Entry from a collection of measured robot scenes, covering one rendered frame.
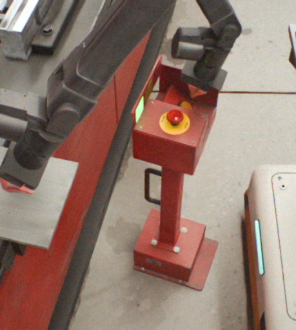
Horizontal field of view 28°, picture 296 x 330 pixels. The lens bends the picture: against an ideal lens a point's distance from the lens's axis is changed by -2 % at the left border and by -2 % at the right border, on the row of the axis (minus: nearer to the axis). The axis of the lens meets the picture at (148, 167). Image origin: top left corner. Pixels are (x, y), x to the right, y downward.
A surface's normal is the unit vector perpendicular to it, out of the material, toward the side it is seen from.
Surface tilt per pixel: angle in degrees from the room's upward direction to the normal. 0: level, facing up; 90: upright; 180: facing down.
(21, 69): 0
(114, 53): 83
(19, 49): 90
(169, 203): 90
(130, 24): 79
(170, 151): 90
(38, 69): 0
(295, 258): 0
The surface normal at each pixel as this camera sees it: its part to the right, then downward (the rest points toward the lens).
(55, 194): 0.00, -0.57
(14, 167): 0.49, -0.39
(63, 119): 0.11, 0.72
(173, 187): -0.34, 0.77
